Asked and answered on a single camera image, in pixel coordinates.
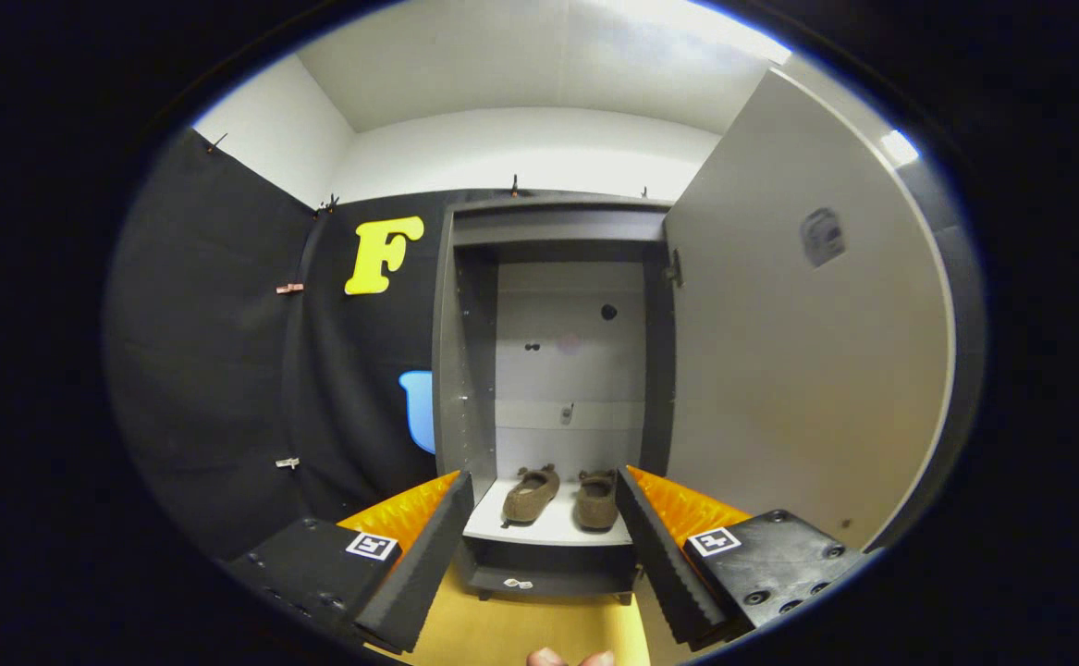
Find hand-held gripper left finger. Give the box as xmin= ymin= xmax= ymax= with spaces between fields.
xmin=225 ymin=470 xmax=475 ymax=654

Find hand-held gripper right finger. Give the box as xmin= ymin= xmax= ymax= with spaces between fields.
xmin=615 ymin=465 xmax=882 ymax=648

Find brown fuzzy shoe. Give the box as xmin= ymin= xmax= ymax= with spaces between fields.
xmin=574 ymin=468 xmax=620 ymax=532
xmin=500 ymin=464 xmax=561 ymax=526

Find grey shoe cabinet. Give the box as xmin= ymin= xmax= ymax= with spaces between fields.
xmin=430 ymin=192 xmax=683 ymax=604

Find black backdrop cloth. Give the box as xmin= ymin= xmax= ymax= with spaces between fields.
xmin=106 ymin=128 xmax=674 ymax=561

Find small ceiling light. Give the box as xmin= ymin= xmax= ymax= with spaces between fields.
xmin=879 ymin=129 xmax=921 ymax=167

